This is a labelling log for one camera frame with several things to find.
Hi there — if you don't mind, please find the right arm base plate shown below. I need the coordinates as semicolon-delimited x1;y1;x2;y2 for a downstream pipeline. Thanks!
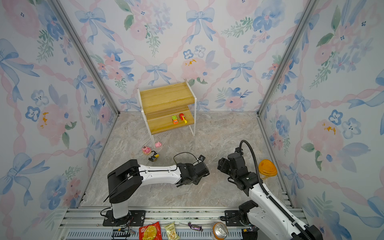
223;210;249;227

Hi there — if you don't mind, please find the left thin black cable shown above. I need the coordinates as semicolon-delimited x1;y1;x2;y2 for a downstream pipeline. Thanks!
173;151;200;166

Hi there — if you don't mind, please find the black yellow shark toy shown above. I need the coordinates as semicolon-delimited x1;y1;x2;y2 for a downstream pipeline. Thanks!
148;151;160;162

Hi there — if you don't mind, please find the purple wrapped candy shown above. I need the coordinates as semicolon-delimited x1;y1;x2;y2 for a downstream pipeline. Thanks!
188;222;203;232

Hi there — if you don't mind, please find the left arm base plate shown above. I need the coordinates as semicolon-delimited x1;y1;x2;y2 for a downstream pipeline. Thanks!
103;210;146;227

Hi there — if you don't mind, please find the green snack packet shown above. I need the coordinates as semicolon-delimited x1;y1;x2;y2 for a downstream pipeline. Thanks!
165;222;180;240

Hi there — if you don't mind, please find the red snack packet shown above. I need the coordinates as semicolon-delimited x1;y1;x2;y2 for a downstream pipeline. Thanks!
139;222;163;240

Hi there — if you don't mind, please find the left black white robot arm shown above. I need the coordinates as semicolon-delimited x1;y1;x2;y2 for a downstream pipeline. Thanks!
107;160;210;219

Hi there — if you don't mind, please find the red yellow toy excavator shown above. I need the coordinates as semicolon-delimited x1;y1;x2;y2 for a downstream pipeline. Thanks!
179;113;188;124

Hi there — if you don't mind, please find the silver drink can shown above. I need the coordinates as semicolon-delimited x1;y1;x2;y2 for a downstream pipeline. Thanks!
212;222;229;240

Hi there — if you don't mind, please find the green orange toy truck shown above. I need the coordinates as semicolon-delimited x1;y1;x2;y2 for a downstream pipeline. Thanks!
172;116;179;125

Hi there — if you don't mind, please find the right black corrugated cable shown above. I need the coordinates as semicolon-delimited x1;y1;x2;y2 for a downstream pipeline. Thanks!
234;139;313;240

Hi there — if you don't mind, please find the orange lid plastic cup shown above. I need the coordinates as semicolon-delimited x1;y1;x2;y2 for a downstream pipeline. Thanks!
259;159;278;181

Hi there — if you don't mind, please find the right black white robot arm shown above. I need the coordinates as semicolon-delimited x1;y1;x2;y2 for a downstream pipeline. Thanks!
218;153;323;240

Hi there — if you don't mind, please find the pink bear donut toy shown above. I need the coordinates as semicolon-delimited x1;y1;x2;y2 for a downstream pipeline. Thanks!
142;146;152;155

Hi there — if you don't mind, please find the white frame wooden two-tier shelf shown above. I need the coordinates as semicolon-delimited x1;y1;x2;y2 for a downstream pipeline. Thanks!
137;81;197;144

